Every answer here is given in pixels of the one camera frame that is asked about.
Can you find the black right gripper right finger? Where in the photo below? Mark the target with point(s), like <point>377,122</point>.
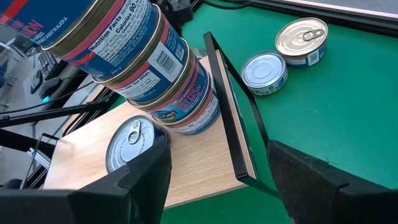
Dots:
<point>326,202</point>

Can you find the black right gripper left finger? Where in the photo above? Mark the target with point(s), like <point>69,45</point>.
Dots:
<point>77,207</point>

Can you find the blue-label can pull-tab lid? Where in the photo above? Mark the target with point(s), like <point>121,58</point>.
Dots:
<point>130,143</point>

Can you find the black mouse blue light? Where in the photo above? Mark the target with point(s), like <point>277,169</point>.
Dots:
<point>49,88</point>

